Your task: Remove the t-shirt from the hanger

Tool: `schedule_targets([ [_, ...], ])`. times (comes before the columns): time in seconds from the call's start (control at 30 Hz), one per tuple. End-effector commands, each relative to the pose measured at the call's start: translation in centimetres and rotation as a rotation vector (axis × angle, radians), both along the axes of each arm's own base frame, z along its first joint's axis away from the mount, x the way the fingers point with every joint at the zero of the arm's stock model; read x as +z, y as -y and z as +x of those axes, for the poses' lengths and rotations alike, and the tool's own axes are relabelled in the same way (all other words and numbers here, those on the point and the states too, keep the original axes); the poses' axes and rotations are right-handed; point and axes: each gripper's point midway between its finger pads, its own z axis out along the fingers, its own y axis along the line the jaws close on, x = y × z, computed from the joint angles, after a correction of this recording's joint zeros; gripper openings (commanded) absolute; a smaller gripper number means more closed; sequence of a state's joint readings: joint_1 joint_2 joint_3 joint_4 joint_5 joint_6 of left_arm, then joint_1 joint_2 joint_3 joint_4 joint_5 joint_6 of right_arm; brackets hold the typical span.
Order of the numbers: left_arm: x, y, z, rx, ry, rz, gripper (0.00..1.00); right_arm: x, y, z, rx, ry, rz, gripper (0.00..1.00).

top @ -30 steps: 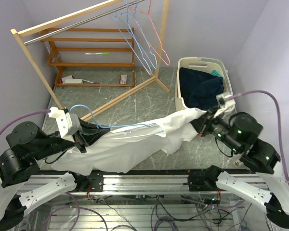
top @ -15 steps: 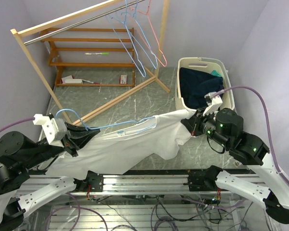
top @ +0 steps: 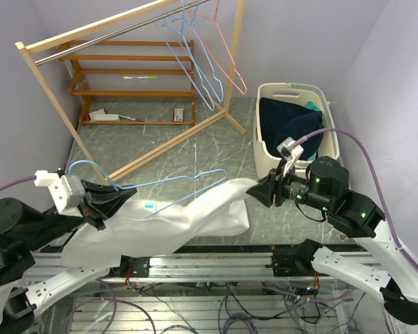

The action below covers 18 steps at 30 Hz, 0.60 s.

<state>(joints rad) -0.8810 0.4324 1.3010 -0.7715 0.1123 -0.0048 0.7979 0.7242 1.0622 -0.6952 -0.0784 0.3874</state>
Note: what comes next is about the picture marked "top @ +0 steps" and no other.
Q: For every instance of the white t shirt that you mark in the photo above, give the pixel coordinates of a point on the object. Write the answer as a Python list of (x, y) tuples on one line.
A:
[(143, 229)]

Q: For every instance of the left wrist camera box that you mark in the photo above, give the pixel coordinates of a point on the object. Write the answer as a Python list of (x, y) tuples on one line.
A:
[(66, 191)]

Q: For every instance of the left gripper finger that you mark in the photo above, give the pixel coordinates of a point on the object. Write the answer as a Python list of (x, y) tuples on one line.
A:
[(111, 203), (98, 189)]

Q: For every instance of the navy blue t shirt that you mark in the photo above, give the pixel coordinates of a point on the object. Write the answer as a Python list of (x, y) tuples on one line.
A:
[(280, 120)]

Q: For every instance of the pink wire hanger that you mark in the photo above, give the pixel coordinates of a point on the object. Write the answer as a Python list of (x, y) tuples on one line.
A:
[(224, 55)]

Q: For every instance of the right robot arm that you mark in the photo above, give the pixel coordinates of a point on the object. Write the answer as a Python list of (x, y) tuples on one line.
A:
[(325, 187)]

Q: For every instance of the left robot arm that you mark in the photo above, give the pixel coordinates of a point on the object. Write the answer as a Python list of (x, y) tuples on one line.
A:
[(24, 230)]

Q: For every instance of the aluminium rail frame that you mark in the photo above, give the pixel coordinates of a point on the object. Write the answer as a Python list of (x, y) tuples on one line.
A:
[(222, 289)]

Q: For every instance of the green white marker pen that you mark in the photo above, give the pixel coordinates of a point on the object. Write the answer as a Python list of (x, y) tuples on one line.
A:
[(146, 77)]

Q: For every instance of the blue hanger of teal shirt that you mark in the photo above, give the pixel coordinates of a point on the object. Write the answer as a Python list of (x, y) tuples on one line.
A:
[(213, 85)]

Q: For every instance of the teal t shirt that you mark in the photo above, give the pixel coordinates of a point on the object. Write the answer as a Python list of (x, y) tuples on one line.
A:
[(312, 106)]

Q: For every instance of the cream laundry basket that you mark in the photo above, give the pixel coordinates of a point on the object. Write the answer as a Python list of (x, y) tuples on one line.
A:
[(299, 94)]

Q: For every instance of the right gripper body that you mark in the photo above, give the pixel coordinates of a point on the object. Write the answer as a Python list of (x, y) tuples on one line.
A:
[(290, 186)]

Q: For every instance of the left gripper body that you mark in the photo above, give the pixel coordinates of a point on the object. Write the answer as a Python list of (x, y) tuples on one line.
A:
[(88, 212)]

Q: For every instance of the red white card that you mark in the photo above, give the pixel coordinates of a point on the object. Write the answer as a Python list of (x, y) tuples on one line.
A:
[(98, 115)]

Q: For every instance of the blue hanger of navy shirt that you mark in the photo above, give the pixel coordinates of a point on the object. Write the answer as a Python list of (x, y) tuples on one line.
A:
[(181, 51)]

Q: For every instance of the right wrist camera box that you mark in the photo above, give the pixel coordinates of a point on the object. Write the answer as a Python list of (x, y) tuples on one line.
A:
[(290, 153)]

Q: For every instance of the red white small box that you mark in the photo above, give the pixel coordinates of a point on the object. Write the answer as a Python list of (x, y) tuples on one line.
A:
[(178, 115)]

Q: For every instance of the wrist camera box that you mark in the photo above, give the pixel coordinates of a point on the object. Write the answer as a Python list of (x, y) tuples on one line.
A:
[(290, 153), (66, 191)]

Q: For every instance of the white case on shelf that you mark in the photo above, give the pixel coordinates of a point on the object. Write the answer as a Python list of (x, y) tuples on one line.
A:
[(112, 118)]

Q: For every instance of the wooden shoe shelf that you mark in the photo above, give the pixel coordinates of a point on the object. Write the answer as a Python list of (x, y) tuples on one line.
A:
[(80, 87)]

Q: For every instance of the pink white pen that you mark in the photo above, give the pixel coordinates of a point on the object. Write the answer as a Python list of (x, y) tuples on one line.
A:
[(131, 119)]

